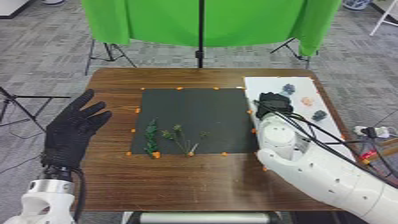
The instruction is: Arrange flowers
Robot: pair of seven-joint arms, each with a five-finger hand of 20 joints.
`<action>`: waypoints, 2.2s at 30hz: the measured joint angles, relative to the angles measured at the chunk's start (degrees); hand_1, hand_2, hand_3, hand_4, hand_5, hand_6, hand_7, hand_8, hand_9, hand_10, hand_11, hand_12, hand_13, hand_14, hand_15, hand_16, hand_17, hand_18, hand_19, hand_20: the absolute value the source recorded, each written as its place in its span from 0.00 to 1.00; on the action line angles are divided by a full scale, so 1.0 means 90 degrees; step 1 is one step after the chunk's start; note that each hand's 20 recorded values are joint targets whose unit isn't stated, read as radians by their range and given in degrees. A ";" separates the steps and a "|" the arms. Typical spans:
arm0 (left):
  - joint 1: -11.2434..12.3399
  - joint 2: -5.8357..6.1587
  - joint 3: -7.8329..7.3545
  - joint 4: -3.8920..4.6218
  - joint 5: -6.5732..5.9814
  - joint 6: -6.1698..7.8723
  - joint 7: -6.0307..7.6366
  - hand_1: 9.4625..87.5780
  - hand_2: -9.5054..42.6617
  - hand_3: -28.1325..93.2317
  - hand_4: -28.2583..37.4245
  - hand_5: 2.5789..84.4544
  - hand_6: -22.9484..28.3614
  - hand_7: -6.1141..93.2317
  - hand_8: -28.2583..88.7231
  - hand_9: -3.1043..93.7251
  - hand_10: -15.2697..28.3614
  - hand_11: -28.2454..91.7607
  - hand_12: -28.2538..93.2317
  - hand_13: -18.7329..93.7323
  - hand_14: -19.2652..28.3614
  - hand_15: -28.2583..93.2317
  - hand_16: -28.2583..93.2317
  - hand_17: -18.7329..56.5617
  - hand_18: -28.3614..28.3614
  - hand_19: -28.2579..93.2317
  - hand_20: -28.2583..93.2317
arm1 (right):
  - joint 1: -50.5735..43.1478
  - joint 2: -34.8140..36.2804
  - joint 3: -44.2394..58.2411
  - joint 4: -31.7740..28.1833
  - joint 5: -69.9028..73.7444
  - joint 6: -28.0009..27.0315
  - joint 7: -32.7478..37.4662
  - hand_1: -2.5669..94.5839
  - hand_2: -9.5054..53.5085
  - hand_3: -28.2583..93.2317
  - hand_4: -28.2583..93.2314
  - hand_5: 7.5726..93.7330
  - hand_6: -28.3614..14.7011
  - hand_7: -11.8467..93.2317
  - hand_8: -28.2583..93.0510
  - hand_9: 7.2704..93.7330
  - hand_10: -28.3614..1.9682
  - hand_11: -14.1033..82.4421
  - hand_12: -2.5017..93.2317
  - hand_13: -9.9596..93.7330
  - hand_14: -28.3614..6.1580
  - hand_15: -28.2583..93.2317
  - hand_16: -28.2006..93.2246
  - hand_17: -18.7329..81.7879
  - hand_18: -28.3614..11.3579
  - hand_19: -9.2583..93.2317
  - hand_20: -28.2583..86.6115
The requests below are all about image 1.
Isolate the thin green sprig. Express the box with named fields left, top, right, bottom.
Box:
left=160, top=124, right=201, bottom=157

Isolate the dark mat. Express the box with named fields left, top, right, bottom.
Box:
left=130, top=87, right=261, bottom=156

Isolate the black stand pole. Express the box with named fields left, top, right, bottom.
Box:
left=196, top=0, right=208, bottom=69

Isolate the leafy green sprig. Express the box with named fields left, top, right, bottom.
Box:
left=142, top=117, right=164, bottom=158

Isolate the pale grey bar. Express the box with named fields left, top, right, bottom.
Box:
left=137, top=212, right=274, bottom=224

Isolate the black tripod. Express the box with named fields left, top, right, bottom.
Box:
left=0, top=86, right=73, bottom=132

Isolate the black cable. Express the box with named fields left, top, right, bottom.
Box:
left=69, top=168, right=89, bottom=223
left=272, top=109, right=398, bottom=185

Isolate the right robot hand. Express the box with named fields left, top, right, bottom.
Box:
left=254, top=92, right=297, bottom=119

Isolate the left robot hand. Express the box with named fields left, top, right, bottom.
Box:
left=39, top=88, right=114, bottom=172

